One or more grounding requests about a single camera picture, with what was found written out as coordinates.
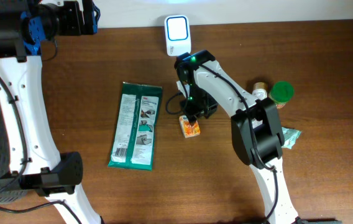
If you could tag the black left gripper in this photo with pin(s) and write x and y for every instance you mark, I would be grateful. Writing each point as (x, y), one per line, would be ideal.
(76, 27)

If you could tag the green 3M gloves package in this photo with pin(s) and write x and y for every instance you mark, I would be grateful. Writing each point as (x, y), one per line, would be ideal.
(134, 138)

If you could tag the green lid jar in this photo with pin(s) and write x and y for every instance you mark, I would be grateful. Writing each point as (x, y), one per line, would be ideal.
(281, 93)

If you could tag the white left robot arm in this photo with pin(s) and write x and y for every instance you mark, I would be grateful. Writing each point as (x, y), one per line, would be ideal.
(29, 158)

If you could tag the white tube gold cap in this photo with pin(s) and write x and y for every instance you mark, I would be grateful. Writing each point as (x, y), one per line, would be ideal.
(260, 90)

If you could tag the orange tissue packet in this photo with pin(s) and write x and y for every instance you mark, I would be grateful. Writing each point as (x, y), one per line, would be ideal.
(189, 130)

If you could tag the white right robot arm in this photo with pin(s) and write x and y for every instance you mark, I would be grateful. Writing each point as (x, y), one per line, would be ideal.
(256, 131)

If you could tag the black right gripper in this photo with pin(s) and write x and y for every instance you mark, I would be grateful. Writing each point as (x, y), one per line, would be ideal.
(192, 108)

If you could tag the white barcode scanner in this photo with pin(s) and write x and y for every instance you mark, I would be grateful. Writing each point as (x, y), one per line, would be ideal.
(177, 35)

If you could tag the light green wipes packet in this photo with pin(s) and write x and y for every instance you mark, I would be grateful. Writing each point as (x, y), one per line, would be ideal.
(291, 135)

